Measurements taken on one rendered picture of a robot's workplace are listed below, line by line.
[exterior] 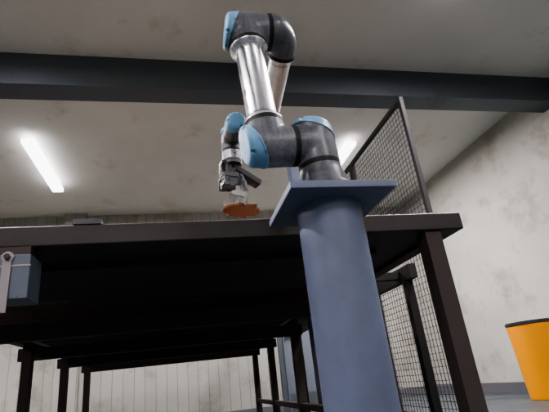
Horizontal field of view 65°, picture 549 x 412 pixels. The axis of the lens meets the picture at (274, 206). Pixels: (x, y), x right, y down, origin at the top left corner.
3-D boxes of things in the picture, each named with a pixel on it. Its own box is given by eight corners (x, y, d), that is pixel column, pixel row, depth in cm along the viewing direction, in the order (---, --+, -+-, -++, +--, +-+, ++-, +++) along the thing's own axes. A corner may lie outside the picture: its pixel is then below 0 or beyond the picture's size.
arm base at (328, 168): (360, 182, 110) (351, 149, 113) (302, 190, 108) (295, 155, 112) (347, 204, 124) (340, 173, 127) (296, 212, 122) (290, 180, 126)
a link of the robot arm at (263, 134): (305, 153, 112) (270, 3, 134) (248, 154, 108) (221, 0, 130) (293, 175, 123) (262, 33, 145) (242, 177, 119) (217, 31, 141)
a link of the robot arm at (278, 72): (301, 7, 139) (274, 124, 176) (268, 6, 136) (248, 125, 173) (310, 27, 132) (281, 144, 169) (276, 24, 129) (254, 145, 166)
